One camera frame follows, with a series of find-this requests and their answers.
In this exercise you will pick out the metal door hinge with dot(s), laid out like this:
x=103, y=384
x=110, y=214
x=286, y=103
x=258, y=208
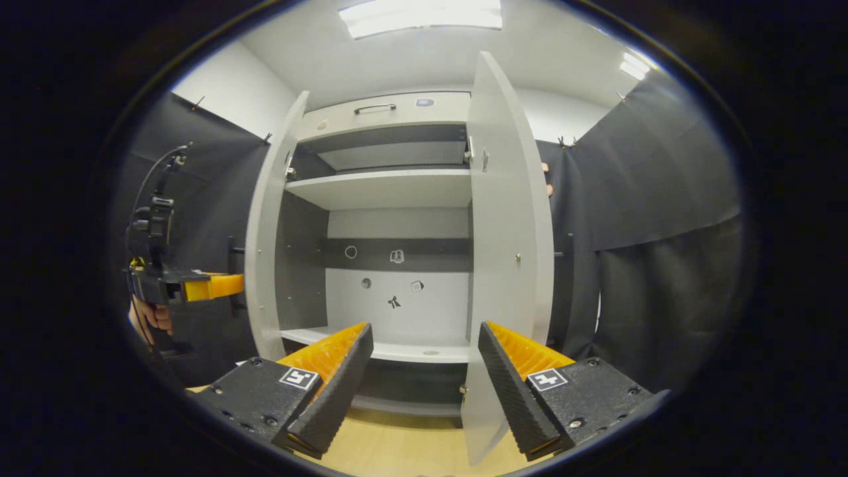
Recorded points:
x=469, y=151
x=290, y=167

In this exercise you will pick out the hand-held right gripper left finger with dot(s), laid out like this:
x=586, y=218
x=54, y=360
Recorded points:
x=341, y=387

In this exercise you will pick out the white cabinet shelf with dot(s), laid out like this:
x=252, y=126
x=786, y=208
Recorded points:
x=384, y=189
x=411, y=351

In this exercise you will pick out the small ceiling light panel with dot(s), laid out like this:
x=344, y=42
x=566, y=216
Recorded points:
x=636, y=66

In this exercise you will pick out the black backdrop cloth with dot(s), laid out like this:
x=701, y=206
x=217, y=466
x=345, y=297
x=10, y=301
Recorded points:
x=573, y=218
x=662, y=179
x=205, y=192

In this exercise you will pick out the large ceiling light panel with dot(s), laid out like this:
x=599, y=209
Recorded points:
x=421, y=16

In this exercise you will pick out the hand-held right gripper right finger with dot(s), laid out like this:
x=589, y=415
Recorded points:
x=510, y=387

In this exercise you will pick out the light grey shoe cabinet door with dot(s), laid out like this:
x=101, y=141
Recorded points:
x=265, y=252
x=507, y=232

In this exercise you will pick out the light grey cabinet flap panel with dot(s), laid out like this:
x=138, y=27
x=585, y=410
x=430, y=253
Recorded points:
x=397, y=119

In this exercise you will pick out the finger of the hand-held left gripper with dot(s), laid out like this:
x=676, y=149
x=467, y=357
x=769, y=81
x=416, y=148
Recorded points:
x=215, y=286

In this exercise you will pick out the light grey double-door shoe cabinet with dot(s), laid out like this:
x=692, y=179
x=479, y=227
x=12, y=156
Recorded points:
x=397, y=311

